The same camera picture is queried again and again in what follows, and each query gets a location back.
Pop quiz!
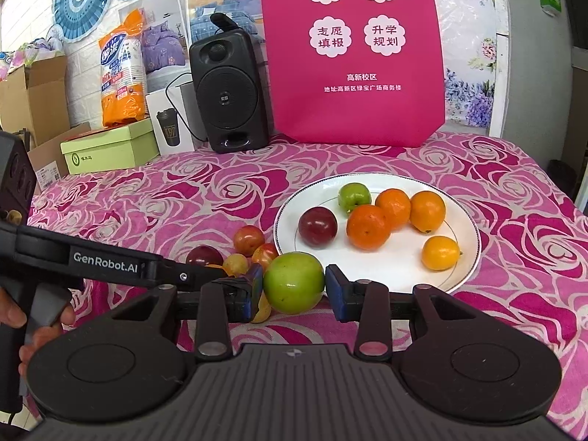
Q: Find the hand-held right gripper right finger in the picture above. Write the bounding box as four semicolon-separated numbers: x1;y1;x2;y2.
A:
324;264;481;363

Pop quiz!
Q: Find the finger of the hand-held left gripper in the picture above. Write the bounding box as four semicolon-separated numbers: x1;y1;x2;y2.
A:
156;259;251;292

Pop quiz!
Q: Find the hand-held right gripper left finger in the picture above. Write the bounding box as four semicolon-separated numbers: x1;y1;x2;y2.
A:
110;264;266;363

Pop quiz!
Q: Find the large green apple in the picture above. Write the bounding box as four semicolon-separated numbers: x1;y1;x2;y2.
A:
263;252;326;315

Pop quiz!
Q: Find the white plate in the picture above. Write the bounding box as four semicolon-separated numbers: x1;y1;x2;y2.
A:
274;173;481;295

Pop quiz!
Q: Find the large dark red plum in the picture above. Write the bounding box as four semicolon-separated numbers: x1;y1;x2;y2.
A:
298;207;339;250

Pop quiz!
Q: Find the tangerine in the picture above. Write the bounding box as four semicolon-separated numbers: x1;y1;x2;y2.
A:
346;204;392;251
374;188;412;231

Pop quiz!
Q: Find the small green apple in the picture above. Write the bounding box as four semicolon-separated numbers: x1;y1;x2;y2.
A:
338;183;372;214

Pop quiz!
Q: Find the yellow orange citrus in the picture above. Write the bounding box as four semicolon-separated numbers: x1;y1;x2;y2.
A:
421;236;462;272

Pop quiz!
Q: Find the smooth orange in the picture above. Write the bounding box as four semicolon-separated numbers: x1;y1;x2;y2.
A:
409;190;447;234

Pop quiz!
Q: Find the person's left hand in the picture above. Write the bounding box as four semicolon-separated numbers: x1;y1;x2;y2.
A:
0;282;78;377

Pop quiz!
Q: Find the small dark plum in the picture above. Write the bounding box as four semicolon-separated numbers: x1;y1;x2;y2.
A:
185;245;225;267

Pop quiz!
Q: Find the small yellow plum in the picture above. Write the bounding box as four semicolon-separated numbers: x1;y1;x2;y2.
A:
223;254;251;277

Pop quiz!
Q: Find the pink rose tablecloth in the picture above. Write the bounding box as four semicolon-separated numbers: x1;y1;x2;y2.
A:
25;129;588;433

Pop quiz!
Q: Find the light green box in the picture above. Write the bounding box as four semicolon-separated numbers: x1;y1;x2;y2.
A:
60;118;160;176

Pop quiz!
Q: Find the orange packet of paper cups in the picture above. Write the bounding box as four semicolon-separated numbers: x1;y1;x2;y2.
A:
98;8;148;128

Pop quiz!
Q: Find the open cardboard box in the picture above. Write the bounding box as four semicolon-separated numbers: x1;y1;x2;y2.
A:
0;55;69;148

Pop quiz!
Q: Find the white box with cup print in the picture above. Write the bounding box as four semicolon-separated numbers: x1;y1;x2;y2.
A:
145;86;194;157

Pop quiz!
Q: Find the magenta bag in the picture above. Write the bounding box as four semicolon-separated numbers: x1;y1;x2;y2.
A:
257;0;447;148

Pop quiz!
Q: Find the black speaker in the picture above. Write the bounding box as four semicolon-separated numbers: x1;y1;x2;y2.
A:
188;13;271;154

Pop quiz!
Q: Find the floral cloth bundle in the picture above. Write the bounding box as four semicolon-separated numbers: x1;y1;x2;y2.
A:
0;39;67;83

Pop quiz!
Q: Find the purple bedding poster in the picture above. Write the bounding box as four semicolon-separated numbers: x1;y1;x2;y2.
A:
118;0;194;93

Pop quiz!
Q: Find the floral printed sheet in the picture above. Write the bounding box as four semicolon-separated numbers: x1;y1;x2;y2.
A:
429;0;510;136

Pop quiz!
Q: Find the black bin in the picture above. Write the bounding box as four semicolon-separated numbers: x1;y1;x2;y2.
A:
549;160;575;194

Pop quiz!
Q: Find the large blue paper fan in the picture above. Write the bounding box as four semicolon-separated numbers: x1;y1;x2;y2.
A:
53;0;115;44

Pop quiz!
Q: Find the black speaker cable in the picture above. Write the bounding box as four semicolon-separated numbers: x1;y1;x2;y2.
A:
165;72;208;144

